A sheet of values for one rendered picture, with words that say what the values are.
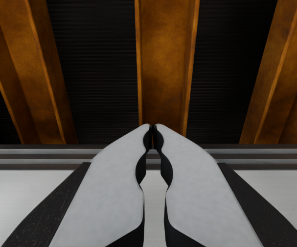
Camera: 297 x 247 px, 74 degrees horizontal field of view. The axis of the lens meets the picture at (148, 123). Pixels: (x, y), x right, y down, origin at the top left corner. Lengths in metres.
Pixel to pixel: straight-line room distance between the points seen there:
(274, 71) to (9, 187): 0.38
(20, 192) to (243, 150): 0.27
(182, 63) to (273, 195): 0.22
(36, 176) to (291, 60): 0.40
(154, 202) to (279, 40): 0.28
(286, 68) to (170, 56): 0.19
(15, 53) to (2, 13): 0.06
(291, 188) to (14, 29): 0.43
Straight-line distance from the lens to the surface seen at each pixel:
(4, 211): 0.34
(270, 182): 0.28
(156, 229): 0.31
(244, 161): 0.25
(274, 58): 0.36
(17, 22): 0.38
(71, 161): 0.25
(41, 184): 0.27
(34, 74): 0.39
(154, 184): 0.24
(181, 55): 0.34
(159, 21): 0.33
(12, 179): 0.28
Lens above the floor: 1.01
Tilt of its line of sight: 60 degrees down
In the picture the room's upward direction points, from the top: 179 degrees counter-clockwise
